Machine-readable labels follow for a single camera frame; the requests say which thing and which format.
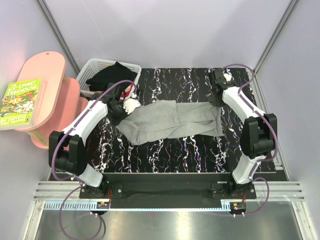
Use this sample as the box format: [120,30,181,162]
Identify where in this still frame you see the grey t shirt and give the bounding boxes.
[116,100,223,146]

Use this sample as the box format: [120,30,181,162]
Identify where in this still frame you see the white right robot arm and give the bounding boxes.
[208,68,278,199]

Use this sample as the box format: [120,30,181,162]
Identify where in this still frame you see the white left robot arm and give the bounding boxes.
[48,90,128,198]

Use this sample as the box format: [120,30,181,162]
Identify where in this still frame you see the red and beige clothes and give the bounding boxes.
[120,84,135,100]

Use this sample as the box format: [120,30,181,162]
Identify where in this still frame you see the black t shirt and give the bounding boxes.
[86,61,137,92]

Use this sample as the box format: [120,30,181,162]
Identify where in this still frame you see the white plastic laundry basket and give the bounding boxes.
[75,58,142,98]

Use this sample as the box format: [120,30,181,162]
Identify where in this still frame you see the pink tiered wooden shelf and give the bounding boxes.
[17,51,88,149]

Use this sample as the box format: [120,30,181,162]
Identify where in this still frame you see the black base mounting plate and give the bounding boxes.
[79,173,256,211]

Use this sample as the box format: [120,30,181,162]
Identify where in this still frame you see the left orange connector board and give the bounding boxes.
[96,201,111,209]

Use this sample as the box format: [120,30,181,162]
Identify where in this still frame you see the orange connector board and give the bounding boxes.
[96,201,111,209]
[230,202,247,212]

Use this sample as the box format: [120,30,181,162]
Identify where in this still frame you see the green treehouse book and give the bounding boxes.
[0,78,46,131]

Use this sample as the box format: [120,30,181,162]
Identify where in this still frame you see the right orange connector board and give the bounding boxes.
[230,202,247,212]

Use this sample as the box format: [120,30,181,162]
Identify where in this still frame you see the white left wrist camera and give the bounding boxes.
[123,93,141,115]

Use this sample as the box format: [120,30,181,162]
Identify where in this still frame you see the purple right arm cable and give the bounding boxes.
[222,62,279,217]

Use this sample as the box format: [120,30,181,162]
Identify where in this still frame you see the aluminium frame rail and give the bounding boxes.
[33,181,81,201]

